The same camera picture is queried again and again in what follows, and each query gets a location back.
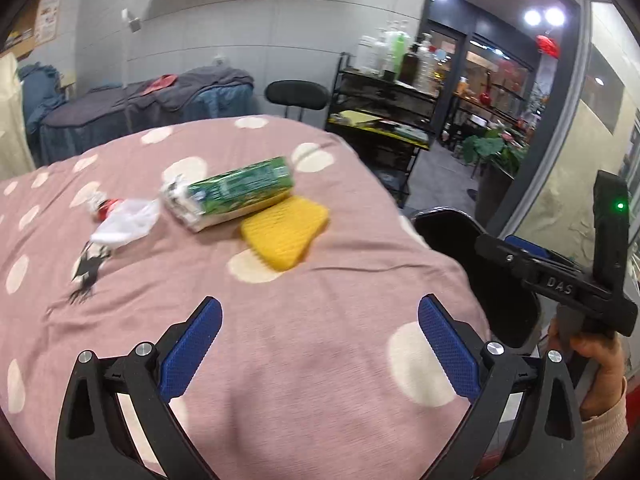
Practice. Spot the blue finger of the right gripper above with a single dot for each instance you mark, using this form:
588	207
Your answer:
527	246

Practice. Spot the white plastic wrapper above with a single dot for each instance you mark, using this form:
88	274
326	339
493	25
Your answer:
125	222

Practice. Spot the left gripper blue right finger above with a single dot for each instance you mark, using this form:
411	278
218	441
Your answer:
454	355

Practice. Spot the person's right hand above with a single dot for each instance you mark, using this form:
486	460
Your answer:
609	383

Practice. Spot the dark brown trash bin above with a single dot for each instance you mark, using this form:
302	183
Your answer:
512	311

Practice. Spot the pink polka dot bedspread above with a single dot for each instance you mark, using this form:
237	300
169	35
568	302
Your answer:
319	372

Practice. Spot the cream cloth covered chair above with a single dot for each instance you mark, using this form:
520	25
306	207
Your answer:
15	156

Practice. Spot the green drink carton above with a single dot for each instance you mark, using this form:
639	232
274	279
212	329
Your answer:
229	196

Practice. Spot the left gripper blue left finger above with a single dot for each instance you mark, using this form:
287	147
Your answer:
183	346

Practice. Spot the grey massage bed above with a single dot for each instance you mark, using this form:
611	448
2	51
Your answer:
109	113

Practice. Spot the black round stool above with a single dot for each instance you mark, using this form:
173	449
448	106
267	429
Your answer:
302	94

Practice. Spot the yellow foam fruit net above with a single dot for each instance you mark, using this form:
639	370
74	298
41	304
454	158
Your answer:
281	234

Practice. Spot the white floor lamp stand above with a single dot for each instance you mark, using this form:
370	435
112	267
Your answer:
131	24

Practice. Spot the potted green plant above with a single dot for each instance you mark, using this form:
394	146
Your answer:
498	152

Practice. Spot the black rolling cart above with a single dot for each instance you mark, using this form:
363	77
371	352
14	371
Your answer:
387	124

